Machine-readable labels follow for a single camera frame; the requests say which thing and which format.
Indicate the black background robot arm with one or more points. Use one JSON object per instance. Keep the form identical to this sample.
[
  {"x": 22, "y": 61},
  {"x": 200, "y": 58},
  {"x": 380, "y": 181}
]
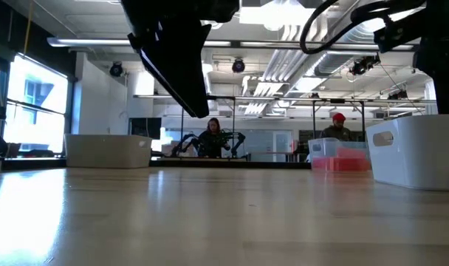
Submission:
[
  {"x": 184, "y": 142},
  {"x": 239, "y": 138}
]

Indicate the white plastic bin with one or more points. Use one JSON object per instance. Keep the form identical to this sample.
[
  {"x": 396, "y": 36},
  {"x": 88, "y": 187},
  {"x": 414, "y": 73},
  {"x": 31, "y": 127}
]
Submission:
[{"x": 420, "y": 159}]

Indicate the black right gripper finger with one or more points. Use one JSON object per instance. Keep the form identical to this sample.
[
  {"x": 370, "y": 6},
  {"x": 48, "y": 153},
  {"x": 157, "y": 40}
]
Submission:
[{"x": 448, "y": 92}]

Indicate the black ceiling camera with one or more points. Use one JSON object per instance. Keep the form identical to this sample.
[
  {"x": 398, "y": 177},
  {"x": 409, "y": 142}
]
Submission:
[{"x": 363, "y": 65}]

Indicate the black monitor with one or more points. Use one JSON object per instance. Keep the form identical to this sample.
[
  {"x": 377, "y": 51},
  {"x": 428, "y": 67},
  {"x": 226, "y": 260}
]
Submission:
[{"x": 145, "y": 128}]

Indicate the large bright window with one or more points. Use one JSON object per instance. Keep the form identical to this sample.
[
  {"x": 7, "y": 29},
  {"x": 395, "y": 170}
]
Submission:
[{"x": 36, "y": 122}]

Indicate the person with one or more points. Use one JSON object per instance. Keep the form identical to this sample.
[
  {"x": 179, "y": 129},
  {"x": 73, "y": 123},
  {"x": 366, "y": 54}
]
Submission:
[
  {"x": 337, "y": 131},
  {"x": 213, "y": 142}
]

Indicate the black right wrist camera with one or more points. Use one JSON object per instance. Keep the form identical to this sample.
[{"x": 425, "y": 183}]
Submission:
[{"x": 398, "y": 33}]

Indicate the grey plastic bin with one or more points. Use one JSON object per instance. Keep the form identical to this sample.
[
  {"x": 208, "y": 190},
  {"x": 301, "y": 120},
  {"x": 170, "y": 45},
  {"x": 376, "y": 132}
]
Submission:
[{"x": 106, "y": 151}]

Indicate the black aluminium table frame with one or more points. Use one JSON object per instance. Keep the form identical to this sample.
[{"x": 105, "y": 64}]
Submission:
[{"x": 209, "y": 164}]

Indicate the black background gantry frame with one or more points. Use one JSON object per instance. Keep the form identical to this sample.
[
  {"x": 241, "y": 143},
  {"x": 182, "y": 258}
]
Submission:
[
  {"x": 363, "y": 118},
  {"x": 224, "y": 97}
]

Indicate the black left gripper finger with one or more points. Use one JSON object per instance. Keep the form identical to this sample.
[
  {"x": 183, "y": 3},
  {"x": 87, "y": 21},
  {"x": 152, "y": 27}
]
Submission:
[{"x": 176, "y": 70}]

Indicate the long ceiling light bar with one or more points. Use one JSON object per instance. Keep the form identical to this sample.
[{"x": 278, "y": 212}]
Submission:
[{"x": 91, "y": 41}]

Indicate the clear plastic bin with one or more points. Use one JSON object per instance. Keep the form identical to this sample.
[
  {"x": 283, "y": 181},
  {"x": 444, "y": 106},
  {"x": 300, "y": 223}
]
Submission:
[{"x": 320, "y": 147}]

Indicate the black round ceiling speaker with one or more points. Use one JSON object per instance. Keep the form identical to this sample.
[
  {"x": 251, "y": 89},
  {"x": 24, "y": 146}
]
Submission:
[
  {"x": 238, "y": 65},
  {"x": 116, "y": 69}
]

